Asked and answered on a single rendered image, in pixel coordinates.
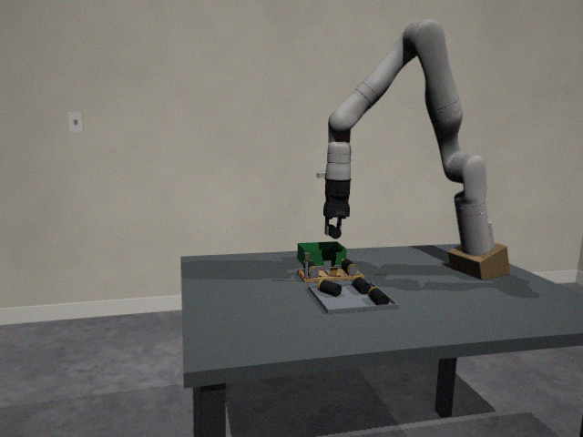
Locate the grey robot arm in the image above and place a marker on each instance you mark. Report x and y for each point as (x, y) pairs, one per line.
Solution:
(425, 39)

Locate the green open-top box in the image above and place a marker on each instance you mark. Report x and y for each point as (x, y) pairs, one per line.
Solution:
(322, 251)

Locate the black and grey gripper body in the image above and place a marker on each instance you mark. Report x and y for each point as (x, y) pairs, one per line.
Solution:
(337, 189)

